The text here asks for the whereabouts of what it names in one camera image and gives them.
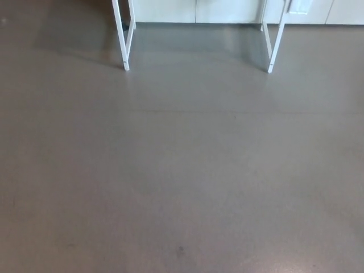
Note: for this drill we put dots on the white metal table leg frame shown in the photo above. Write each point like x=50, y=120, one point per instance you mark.
x=274, y=48
x=122, y=42

